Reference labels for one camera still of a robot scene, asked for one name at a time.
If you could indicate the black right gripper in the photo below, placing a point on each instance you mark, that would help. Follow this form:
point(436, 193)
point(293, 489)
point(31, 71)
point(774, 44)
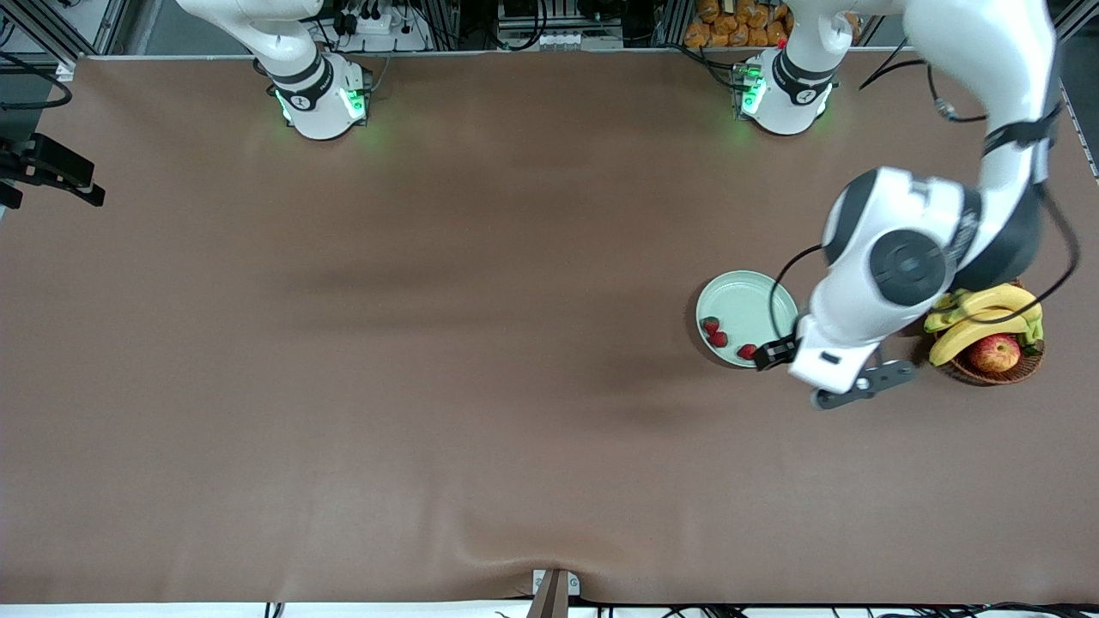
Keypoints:
point(39, 165)

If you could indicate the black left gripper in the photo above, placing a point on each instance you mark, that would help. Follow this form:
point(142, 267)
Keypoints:
point(783, 349)

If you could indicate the red strawberry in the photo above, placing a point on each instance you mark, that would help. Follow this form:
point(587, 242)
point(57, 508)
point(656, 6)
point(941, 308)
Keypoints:
point(747, 351)
point(710, 325)

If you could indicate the dark red-green strawberry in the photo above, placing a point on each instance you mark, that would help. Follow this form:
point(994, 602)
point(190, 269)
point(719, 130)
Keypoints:
point(718, 339)

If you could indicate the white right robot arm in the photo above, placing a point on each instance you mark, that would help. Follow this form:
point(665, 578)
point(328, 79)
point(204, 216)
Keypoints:
point(322, 94)

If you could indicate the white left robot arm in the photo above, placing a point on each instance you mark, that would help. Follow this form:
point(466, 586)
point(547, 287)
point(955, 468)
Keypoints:
point(996, 60)

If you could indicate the pale green round plate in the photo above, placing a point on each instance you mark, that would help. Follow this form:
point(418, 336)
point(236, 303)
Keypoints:
point(738, 300)

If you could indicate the short yellow-green banana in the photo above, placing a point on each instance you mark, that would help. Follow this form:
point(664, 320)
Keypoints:
point(949, 302)

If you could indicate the plump yellow banana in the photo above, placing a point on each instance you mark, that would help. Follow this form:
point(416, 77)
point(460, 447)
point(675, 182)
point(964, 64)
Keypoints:
point(962, 339)

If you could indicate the brown wicker basket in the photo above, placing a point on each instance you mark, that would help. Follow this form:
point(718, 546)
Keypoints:
point(987, 376)

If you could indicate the red apple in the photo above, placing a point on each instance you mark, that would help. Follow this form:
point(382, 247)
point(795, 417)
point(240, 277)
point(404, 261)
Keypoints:
point(994, 354)

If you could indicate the yellow banana bunch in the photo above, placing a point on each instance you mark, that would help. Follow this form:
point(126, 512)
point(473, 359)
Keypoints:
point(1004, 298)

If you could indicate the brown table mat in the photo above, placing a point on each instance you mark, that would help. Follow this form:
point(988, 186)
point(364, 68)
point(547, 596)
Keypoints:
point(515, 472)

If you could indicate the bag of orange buns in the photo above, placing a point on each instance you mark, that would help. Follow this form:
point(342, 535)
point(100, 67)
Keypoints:
point(730, 26)

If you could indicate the white power strip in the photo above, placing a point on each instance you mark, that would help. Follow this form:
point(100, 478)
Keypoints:
point(378, 24)

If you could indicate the grey metal mount bracket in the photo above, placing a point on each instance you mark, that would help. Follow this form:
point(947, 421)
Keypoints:
point(554, 596)

